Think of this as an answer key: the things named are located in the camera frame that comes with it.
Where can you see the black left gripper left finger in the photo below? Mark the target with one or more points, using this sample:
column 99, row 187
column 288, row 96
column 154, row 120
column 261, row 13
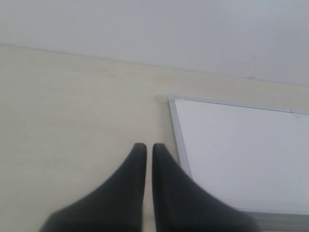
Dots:
column 115, row 206

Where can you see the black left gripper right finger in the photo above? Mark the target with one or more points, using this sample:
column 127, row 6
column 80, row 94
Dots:
column 180, row 205

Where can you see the clear tape back left corner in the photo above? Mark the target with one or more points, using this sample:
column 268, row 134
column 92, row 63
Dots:
column 165, row 98

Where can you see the clear tape corner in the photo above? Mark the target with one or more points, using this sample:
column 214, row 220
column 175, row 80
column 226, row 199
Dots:
column 296, row 115
column 165, row 98

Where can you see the clear tape back right corner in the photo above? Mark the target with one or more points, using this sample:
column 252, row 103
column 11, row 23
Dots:
column 296, row 115

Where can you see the white whiteboard with aluminium frame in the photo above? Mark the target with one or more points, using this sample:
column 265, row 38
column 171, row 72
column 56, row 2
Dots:
column 253, row 158

